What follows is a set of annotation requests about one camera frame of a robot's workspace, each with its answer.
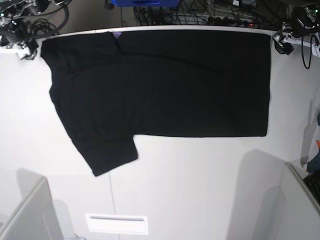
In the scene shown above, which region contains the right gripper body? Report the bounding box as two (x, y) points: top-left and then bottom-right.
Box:
(0, 23), (30, 48)

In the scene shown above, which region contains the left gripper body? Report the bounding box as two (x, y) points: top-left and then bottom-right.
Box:
(281, 21), (304, 43)

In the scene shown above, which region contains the black T-shirt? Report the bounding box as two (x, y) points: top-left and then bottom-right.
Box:
(40, 30), (271, 176)

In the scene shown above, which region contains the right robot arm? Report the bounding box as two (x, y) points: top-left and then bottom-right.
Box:
(0, 0), (70, 60)

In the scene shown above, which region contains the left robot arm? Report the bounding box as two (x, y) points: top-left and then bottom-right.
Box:
(272, 0), (320, 57)

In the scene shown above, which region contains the black power strip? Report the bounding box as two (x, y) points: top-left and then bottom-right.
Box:
(206, 16), (255, 28)

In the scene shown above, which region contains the blue box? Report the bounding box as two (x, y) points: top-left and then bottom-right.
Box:
(111, 0), (180, 8)

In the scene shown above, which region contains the blue orange object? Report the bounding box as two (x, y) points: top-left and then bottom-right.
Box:
(306, 140), (320, 173)

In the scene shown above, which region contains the black keyboard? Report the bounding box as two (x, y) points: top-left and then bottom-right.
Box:
(303, 172), (320, 203)

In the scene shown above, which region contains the grey partition panel left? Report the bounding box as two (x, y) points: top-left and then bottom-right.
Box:
(0, 176), (64, 240)

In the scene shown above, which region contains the grey partition panel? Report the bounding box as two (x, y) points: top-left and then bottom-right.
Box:
(276, 163), (320, 240)
(0, 176), (64, 240)

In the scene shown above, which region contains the grey partition panel right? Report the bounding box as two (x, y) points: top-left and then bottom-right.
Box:
(276, 163), (320, 240)

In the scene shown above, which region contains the black coiled cable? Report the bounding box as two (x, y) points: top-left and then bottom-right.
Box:
(24, 18), (61, 40)

